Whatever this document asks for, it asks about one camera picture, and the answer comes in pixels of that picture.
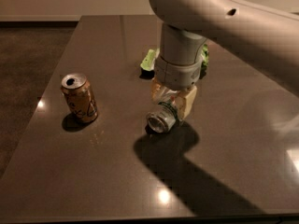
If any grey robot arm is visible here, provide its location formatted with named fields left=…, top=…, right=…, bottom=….
left=149, top=0, right=299, bottom=94

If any orange gold soda can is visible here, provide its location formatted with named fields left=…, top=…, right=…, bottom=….
left=61, top=73, right=98, bottom=124

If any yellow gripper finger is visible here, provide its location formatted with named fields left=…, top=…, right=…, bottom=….
left=175, top=86, right=197, bottom=120
left=150, top=77, right=168, bottom=104

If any green chip bag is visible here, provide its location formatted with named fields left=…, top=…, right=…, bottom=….
left=140, top=44, right=209, bottom=79

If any white green 7up can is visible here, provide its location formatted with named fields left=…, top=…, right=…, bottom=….
left=146, top=89, right=180, bottom=133

